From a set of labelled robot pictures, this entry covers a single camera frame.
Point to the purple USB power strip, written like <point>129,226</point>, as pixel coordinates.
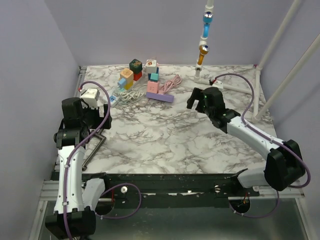
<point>160,97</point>

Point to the teal plug adapter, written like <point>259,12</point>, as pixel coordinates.
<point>154,77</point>

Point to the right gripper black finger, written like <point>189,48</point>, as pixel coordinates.
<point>197,94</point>
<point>190,102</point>

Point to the yellow cube socket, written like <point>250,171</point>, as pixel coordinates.
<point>128,85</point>

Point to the light blue plug adapter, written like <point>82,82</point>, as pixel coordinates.
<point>122,83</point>

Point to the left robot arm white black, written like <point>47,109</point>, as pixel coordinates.
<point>74,211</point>

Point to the red cube socket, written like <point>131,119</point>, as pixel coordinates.
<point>137,76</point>

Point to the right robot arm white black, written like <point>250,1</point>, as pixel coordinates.
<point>282,158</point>

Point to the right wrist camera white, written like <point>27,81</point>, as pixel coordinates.
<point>216,83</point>

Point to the blue cube socket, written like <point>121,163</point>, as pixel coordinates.
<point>149,73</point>

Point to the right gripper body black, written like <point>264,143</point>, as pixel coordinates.
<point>203,108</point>

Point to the beige cube socket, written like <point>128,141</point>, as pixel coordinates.
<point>127,74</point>

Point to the white power strip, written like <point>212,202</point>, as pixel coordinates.
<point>120,96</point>

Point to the dark green cube socket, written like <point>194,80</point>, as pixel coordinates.
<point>136,66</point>

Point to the white tiger cube socket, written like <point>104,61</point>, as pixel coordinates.
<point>150,65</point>

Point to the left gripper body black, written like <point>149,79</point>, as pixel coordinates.
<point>92,118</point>

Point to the blue orange pipe stand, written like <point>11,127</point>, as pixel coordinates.
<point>203,47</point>

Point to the white PVC pipe frame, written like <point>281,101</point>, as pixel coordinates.
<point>291,72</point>

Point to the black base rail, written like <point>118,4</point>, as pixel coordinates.
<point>125,194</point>

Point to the pink cube socket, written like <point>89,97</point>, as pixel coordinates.
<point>153,87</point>

